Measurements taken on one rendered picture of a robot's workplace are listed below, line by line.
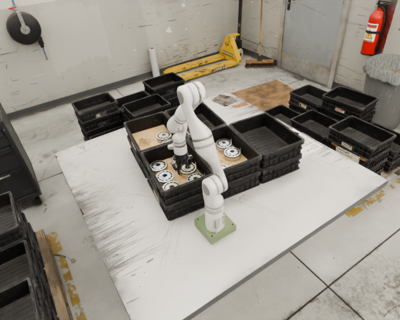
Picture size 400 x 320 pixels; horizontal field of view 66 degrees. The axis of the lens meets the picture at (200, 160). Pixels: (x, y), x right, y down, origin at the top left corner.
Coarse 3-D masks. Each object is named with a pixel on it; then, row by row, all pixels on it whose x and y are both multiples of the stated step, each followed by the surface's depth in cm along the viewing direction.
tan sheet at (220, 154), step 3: (219, 153) 193; (222, 153) 193; (219, 156) 190; (222, 156) 190; (243, 156) 189; (219, 159) 188; (222, 159) 188; (225, 159) 188; (240, 159) 187; (243, 159) 186; (246, 159) 186; (222, 162) 186; (225, 162) 186; (228, 162) 185; (231, 162) 185; (234, 162) 185; (237, 162) 185; (240, 162) 185; (231, 165) 183
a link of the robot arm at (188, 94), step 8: (184, 88) 125; (192, 88) 126; (184, 96) 125; (192, 96) 126; (184, 104) 127; (192, 104) 129; (184, 112) 130; (192, 112) 128; (192, 120) 129; (192, 128) 130; (200, 128) 130; (208, 128) 133; (192, 136) 132; (200, 136) 130; (208, 136) 131
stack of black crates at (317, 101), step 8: (304, 88) 337; (312, 88) 335; (296, 96) 321; (304, 96) 340; (312, 96) 339; (320, 96) 331; (296, 104) 327; (304, 104) 317; (312, 104) 307; (320, 104) 302
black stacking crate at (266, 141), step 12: (252, 120) 207; (264, 120) 212; (240, 132) 208; (252, 132) 209; (264, 132) 208; (276, 132) 204; (288, 132) 192; (264, 144) 198; (276, 144) 197; (288, 144) 196; (276, 156) 179; (288, 156) 184; (264, 168) 179
